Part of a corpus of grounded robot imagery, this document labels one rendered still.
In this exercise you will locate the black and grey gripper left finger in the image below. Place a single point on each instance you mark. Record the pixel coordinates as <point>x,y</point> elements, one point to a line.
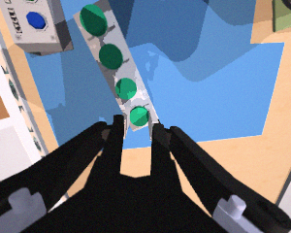
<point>31,193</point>

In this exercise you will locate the white sloping button panel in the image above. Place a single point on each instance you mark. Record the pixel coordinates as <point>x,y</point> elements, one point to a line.
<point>33,28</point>

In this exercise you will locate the dark table edge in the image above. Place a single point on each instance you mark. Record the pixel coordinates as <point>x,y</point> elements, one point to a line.
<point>26,108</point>

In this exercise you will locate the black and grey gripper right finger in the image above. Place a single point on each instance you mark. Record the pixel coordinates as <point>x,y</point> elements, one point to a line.
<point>232,204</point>

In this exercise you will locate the blue flat mat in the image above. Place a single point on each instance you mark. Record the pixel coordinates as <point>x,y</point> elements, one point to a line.
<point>194,56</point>

